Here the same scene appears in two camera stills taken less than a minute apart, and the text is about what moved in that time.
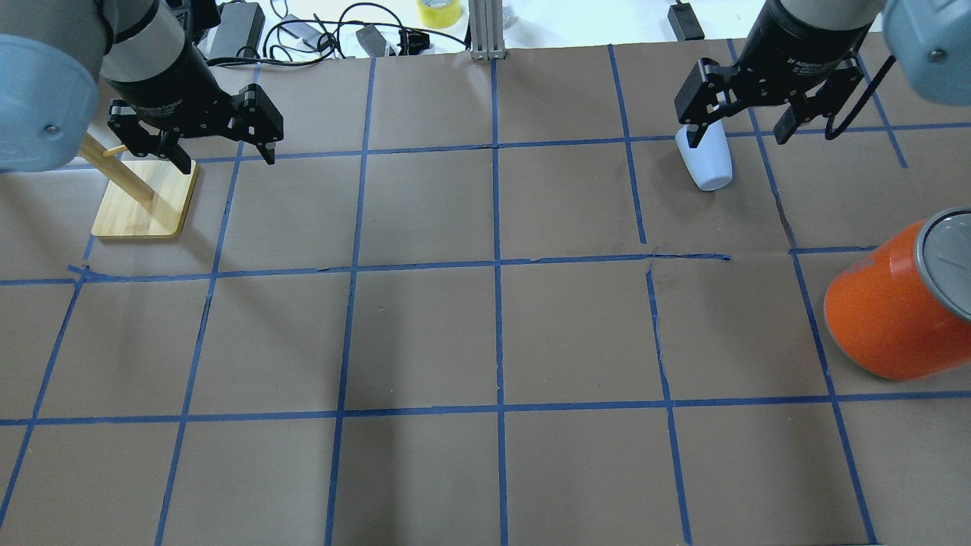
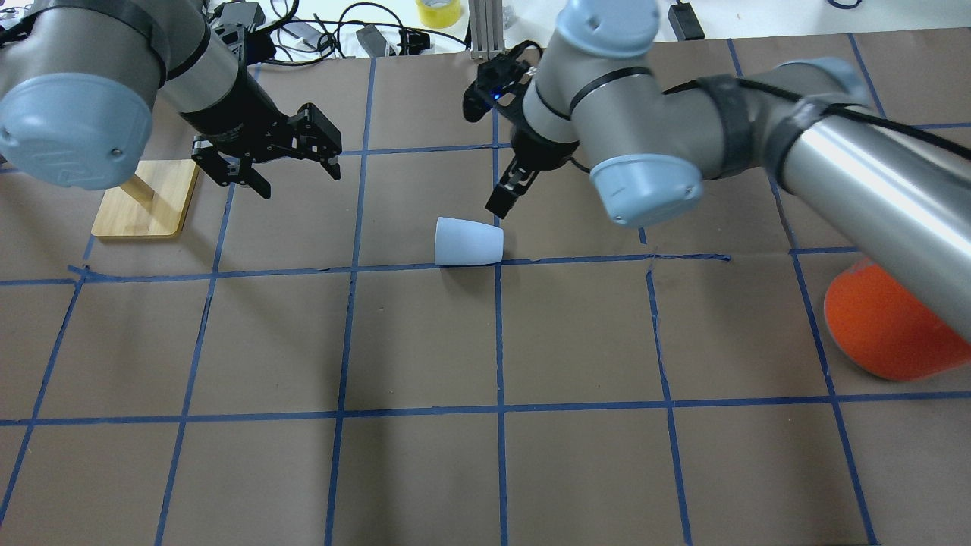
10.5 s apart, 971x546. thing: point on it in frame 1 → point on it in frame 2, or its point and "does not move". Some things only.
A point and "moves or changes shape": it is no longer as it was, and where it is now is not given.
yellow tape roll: (439, 14) does not move
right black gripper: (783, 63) → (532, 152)
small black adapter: (685, 22) does not move
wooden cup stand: (146, 198) does not move
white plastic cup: (709, 164) moves or changes shape
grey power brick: (372, 41) does not move
